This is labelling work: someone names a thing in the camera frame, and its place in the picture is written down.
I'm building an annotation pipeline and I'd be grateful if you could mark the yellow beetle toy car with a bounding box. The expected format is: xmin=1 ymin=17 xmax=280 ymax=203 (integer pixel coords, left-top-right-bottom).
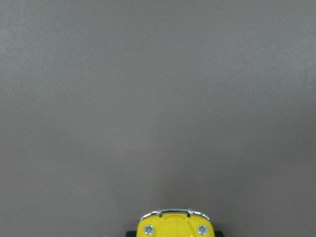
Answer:
xmin=125 ymin=209 xmax=224 ymax=237

